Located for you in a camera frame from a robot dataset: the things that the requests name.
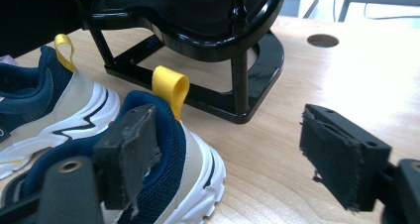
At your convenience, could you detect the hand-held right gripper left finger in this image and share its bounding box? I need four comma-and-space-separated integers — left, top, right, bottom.
93, 103, 161, 218

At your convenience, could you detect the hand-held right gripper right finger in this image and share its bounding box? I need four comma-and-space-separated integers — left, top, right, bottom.
299, 103, 393, 213

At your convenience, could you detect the navy and white sneaker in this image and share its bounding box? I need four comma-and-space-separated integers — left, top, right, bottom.
0, 34, 121, 180
0, 64, 227, 224

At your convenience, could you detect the black shoe rack red top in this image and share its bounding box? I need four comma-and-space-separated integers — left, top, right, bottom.
73, 0, 287, 125

